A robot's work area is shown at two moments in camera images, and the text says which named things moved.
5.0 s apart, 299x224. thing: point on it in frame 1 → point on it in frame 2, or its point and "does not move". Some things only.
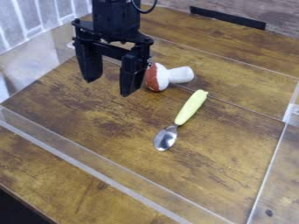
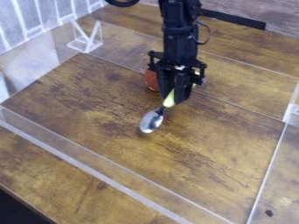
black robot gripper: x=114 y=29 → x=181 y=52
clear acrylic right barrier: x=275 y=205 does not move
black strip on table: x=229 y=17 does not move
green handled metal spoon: x=165 y=137 → x=152 y=121
